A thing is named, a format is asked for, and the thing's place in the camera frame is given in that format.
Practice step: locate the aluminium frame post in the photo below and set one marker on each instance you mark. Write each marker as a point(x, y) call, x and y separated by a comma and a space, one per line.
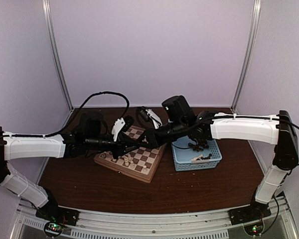
point(56, 58)
point(255, 19)

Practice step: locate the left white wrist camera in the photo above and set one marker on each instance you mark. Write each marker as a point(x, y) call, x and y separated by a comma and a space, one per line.
point(121, 125)

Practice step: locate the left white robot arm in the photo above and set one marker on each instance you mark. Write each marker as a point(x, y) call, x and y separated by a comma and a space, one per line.
point(15, 146)

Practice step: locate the wooden folding chess board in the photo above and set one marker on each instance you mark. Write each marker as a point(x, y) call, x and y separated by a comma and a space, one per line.
point(141, 156)

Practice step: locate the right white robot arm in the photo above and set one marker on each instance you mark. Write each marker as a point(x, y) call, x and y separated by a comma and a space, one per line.
point(272, 138)

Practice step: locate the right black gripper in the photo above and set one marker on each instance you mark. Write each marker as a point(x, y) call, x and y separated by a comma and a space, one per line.
point(155, 140)

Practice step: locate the white chess pieces pile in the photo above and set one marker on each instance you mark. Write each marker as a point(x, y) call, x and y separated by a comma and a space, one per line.
point(197, 158)

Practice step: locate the front aluminium rail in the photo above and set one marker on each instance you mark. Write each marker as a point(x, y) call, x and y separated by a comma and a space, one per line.
point(216, 224)

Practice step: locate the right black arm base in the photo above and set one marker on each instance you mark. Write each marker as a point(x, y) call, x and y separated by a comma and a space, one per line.
point(255, 211)

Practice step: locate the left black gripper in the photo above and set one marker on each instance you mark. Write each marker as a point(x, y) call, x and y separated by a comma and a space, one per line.
point(123, 141)

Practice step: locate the white queen chess piece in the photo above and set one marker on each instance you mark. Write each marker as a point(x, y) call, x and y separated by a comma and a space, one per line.
point(126, 162)

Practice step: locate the dark chess pieces pile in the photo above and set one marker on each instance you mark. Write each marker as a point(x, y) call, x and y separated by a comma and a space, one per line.
point(199, 145)

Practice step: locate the left aluminium frame post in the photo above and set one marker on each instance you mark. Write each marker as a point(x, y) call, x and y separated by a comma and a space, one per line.
point(56, 58)

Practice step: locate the right aluminium frame post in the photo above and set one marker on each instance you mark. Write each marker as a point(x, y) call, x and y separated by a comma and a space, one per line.
point(255, 19)

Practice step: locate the light blue plastic basket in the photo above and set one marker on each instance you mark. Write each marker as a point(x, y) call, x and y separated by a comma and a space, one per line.
point(187, 159)

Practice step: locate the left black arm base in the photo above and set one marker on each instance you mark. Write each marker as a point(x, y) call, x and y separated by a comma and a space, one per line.
point(51, 211)

